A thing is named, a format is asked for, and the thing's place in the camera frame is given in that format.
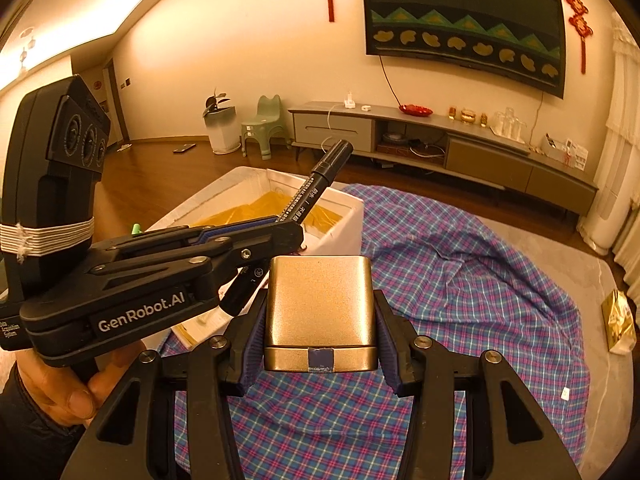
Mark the person's left forearm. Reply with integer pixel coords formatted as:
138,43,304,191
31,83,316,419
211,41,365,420
0,355,91,480

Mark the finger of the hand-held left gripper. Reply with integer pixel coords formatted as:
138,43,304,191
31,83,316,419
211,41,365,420
88,219,307,293
144,216,279,244

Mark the dark patterned wall hanging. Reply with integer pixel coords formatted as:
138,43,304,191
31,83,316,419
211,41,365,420
360,0,569,99

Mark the gold cube speaker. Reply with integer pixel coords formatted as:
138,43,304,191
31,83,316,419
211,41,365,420
263,255,378,373

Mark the grey mat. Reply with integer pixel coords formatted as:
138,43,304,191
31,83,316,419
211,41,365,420
470,207,637,480

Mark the clear glass cup set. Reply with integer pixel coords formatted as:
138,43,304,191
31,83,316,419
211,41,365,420
492,106,531,139

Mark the white bin with plant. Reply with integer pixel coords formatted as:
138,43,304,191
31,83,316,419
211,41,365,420
202,91,241,154

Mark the dark wooden door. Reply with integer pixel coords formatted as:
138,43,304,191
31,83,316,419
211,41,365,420
101,57,134,144

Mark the gold cup set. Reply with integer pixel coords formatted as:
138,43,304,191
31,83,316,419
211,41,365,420
448,106,489,126

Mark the person's left hand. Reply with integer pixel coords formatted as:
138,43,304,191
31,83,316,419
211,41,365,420
10,339,148,428

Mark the cream curtain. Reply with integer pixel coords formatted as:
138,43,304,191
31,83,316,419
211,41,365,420
612,150,640,281

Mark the gold foil snack bag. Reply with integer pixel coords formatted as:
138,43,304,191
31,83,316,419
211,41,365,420
600,290,637,357

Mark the white box of small goods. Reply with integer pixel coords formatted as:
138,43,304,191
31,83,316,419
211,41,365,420
540,132,589,169

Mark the blue plaid blanket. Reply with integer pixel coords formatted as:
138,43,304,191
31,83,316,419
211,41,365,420
160,182,593,480

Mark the green plastic stool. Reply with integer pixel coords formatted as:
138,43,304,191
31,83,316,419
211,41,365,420
241,95,289,157

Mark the black marker pen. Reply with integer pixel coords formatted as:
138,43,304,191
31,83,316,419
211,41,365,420
217,140,354,318

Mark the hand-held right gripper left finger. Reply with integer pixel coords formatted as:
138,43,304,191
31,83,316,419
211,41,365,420
62,292,271,480

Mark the white foam box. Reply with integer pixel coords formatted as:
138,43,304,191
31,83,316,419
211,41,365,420
145,166,366,356

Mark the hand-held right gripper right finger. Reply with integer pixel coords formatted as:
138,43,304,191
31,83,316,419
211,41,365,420
372,290,583,480

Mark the grey low cabinet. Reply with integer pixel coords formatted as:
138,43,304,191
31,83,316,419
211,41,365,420
288,101,599,217

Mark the white lace-covered air conditioner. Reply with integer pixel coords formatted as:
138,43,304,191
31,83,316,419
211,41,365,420
579,10,640,257

